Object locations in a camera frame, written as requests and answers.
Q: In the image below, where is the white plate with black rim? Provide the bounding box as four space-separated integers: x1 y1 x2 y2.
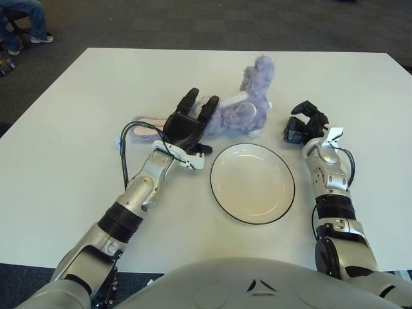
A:
210 143 296 225

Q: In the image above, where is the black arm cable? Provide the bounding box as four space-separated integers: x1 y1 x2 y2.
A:
119 120 181 189
337 147 355 187

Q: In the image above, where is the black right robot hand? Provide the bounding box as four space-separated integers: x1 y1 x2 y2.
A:
283 100 331 143

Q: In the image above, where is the grey robot torso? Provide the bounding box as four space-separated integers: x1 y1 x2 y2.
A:
111 257 403 309

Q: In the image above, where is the striped object on floor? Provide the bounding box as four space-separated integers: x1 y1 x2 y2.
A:
0 57 16 77

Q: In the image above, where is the purple plush bunny doll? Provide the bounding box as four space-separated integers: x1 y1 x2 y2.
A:
130 55 276 142

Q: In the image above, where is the seated person in jeans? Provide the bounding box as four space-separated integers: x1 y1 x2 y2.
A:
0 0 55 56

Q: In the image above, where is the black chair under person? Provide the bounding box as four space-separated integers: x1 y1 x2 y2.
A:
3 8 33 49

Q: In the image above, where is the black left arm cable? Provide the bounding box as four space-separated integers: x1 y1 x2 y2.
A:
119 120 181 189

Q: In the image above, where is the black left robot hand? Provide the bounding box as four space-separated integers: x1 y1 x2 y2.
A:
162 87 220 155

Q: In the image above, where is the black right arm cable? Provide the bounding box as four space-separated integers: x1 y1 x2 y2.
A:
337 147 355 187

